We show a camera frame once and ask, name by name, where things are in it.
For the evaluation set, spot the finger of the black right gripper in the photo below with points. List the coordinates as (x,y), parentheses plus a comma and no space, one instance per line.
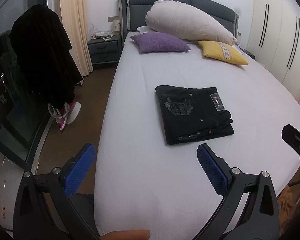
(292,137)

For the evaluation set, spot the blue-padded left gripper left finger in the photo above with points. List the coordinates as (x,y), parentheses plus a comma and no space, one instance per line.
(76,168)

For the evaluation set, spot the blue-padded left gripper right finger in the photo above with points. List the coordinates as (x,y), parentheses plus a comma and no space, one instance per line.
(216,169)

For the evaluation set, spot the black jeans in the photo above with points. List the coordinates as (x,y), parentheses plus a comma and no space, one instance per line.
(193,114)

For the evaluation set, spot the right hand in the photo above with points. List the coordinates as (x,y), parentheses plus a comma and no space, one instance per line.
(127,235)

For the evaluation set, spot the pink and white fan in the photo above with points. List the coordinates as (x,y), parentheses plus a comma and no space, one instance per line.
(66,115)

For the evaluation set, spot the white bed mattress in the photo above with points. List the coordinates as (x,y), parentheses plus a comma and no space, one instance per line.
(142,182)

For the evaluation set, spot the orange cloth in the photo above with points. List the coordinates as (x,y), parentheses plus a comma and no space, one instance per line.
(288,202)

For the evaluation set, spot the black hanging clothes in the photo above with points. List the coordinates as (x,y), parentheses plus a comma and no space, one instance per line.
(42,47)

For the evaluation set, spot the dark grey nightstand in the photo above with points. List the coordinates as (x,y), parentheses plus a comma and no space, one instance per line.
(105,51)

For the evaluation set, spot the yellow patterned cushion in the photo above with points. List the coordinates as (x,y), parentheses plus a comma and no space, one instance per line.
(222,52)

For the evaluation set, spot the items on nightstand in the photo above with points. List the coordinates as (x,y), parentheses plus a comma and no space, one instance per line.
(106,35)

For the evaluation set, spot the purple cushion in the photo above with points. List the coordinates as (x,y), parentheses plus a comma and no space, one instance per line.
(154,42)

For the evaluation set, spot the beige curtain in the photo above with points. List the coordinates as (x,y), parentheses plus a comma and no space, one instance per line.
(74,20)

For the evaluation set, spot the dark grey headboard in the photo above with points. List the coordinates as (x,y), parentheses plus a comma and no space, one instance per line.
(133,12)

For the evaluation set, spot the large beige pillow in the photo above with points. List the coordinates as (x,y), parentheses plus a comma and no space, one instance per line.
(186,22)

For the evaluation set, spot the cream wardrobe with black handles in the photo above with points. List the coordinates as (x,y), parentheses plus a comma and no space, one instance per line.
(275,40)

